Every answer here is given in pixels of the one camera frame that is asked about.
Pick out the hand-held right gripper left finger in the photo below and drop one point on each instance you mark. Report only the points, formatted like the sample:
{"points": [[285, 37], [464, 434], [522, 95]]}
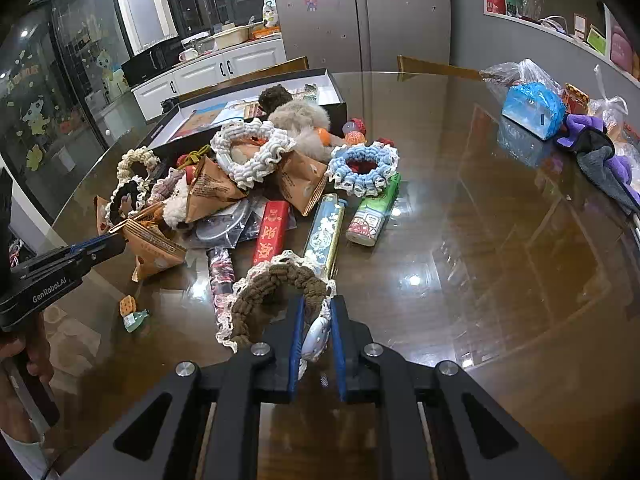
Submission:
{"points": [[296, 340]]}

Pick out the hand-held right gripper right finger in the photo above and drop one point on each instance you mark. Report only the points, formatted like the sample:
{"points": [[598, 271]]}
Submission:
{"points": [[339, 355]]}

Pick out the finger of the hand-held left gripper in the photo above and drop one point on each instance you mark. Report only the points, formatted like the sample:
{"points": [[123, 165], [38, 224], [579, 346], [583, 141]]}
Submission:
{"points": [[107, 252], [85, 247]]}

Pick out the white oval charm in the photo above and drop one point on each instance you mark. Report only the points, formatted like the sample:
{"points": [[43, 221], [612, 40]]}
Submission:
{"points": [[316, 340]]}

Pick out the brown crochet scrunchie lace trim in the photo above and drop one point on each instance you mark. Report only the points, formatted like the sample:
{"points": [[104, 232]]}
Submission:
{"points": [[250, 305]]}

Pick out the white crochet scrunchie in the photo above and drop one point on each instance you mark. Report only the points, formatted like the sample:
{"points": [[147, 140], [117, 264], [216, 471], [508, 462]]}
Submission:
{"points": [[252, 172]]}

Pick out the black gift box white interior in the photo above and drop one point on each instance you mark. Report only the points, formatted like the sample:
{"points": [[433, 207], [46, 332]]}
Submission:
{"points": [[330, 87]]}

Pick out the person's left forearm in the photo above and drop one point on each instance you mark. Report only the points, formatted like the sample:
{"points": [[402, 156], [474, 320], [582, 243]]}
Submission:
{"points": [[20, 455]]}

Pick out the person's left hand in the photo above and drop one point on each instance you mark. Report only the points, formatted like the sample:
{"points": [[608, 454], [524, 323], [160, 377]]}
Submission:
{"points": [[40, 355]]}

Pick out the cookie and green charm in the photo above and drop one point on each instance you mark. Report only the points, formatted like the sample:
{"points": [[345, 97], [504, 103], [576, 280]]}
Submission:
{"points": [[131, 312]]}

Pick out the white fluffy plush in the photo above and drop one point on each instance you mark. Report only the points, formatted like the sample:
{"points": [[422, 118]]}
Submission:
{"points": [[175, 210]]}

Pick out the pink knit scrunchie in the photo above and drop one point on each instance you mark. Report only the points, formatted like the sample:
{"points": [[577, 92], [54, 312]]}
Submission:
{"points": [[167, 182]]}

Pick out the cream crochet scrunchie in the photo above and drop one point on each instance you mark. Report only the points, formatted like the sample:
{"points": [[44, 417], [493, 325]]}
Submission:
{"points": [[131, 157]]}

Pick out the blue patterned lighter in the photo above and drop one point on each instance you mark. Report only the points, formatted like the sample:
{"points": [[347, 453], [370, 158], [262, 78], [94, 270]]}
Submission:
{"points": [[324, 235]]}

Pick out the silver disc in plastic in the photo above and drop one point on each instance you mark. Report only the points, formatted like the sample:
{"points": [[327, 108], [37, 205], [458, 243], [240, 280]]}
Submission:
{"points": [[220, 230]]}

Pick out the green bottle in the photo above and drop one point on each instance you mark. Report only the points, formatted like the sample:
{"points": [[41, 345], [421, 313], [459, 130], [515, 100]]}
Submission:
{"points": [[370, 215]]}

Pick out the brown printed card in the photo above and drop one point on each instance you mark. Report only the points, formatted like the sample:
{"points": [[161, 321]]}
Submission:
{"points": [[202, 121]]}

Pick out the glass door with stickers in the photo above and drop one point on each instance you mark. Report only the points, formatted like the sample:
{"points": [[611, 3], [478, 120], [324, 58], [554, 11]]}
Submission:
{"points": [[60, 85]]}

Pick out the blue crochet scrunchie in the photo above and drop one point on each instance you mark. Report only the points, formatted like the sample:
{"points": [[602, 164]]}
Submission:
{"points": [[350, 180]]}

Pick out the blue printed card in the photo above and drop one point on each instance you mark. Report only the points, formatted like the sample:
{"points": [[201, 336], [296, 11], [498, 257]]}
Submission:
{"points": [[234, 107]]}

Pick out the black microwave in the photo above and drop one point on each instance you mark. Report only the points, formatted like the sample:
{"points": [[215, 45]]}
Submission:
{"points": [[150, 60]]}

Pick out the orange lantern charm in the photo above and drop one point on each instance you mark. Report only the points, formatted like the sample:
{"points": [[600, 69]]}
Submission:
{"points": [[354, 137]]}

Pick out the white cup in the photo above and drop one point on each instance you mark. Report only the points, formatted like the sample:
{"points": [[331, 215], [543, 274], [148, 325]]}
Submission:
{"points": [[187, 55]]}

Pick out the dark red small ornament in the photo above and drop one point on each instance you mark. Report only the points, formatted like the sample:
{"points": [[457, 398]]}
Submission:
{"points": [[385, 142]]}

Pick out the grey fluffy plush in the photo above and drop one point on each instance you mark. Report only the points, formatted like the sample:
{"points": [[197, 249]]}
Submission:
{"points": [[300, 120]]}

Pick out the red ball charm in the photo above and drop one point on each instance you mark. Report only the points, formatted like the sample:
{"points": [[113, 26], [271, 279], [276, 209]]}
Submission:
{"points": [[354, 124]]}

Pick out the brown pom-pom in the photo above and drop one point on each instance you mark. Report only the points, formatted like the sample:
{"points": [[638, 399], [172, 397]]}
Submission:
{"points": [[275, 99]]}

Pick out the white kitchen cabinet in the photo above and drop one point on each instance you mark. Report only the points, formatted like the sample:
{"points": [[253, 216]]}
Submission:
{"points": [[250, 62]]}

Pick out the cream plastic tub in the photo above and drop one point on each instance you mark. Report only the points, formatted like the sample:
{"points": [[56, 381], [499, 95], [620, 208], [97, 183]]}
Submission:
{"points": [[230, 35]]}

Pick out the printed plastic bag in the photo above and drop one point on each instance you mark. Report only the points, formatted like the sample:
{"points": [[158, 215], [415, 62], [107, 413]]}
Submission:
{"points": [[271, 10]]}

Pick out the blue tissue pack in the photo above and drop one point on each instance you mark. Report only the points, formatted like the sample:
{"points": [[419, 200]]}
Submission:
{"points": [[530, 107]]}

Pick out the grey cloth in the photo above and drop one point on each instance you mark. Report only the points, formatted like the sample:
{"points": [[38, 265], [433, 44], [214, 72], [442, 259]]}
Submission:
{"points": [[597, 160]]}

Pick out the cartoon girl fridge magnet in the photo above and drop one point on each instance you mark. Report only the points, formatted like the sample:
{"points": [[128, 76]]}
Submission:
{"points": [[313, 1]]}

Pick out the clear plastic bag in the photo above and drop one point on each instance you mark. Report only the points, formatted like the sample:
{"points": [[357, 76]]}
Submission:
{"points": [[505, 72]]}

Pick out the purple cloth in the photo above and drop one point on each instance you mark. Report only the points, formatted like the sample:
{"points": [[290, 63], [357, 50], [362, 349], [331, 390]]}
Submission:
{"points": [[585, 125]]}

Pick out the silver refrigerator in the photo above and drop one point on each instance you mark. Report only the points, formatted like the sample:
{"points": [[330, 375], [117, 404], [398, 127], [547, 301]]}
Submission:
{"points": [[400, 10]]}

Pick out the red patterned packet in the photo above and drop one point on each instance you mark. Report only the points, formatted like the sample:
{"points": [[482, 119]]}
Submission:
{"points": [[575, 97]]}

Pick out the white plastic bag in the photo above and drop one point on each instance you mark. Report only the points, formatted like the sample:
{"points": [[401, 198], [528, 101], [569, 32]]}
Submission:
{"points": [[607, 110]]}

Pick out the wall shelf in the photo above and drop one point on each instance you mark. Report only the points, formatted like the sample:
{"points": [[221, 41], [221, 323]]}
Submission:
{"points": [[550, 27]]}

